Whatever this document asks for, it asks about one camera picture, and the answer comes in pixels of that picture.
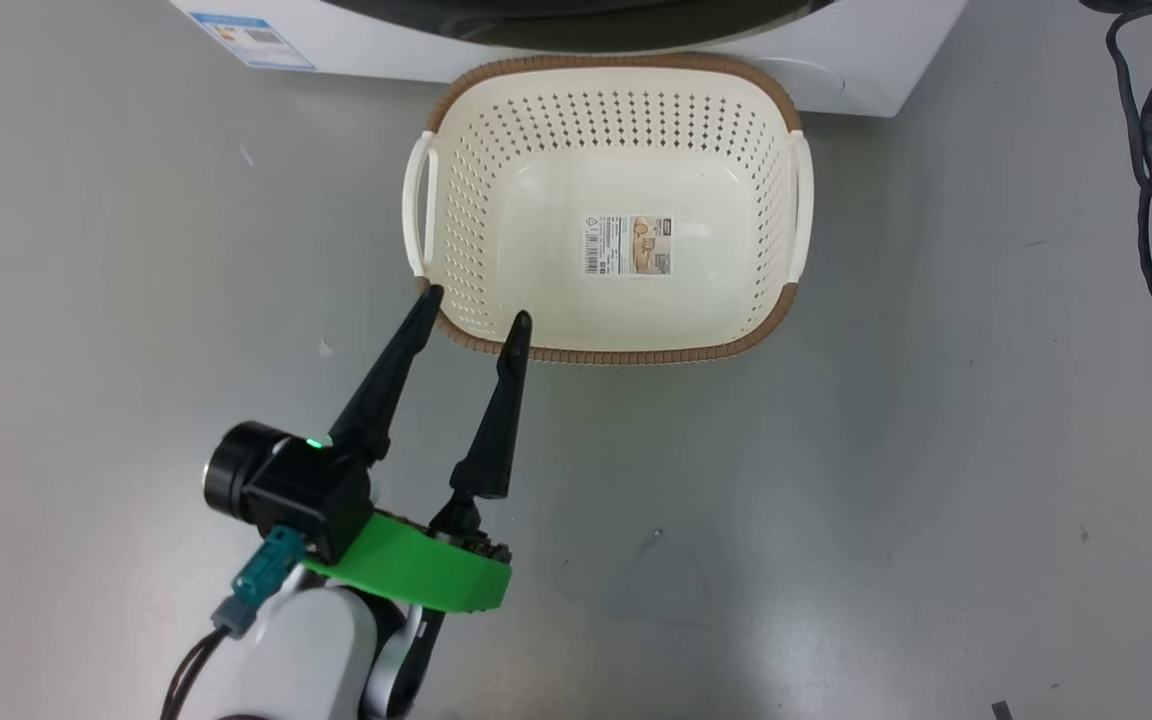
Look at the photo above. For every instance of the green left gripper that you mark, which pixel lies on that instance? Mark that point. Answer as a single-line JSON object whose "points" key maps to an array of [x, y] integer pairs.
{"points": [[416, 570]]}

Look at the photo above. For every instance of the black round washer door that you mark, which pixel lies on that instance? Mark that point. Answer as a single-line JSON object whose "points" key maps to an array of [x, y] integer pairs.
{"points": [[586, 25]]}

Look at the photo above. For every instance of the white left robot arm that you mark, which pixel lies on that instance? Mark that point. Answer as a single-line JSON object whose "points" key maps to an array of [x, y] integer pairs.
{"points": [[306, 660]]}

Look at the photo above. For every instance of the cream perforated laundry basket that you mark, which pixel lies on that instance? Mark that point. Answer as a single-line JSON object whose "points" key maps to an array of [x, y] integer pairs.
{"points": [[536, 290]]}

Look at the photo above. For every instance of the paper basket label sticker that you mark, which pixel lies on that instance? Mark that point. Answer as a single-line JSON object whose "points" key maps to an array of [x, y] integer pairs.
{"points": [[628, 245]]}

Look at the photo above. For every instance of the white washing machine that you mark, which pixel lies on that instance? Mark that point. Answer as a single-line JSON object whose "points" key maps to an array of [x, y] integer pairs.
{"points": [[856, 50]]}

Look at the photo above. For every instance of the blue energy label sticker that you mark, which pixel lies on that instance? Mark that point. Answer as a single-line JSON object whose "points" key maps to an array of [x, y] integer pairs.
{"points": [[251, 40]]}

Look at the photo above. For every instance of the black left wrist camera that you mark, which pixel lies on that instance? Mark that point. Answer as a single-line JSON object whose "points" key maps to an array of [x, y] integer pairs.
{"points": [[301, 490]]}

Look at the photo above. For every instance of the teal left camera connector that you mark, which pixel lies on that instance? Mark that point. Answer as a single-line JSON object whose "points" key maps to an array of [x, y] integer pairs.
{"points": [[266, 575]]}

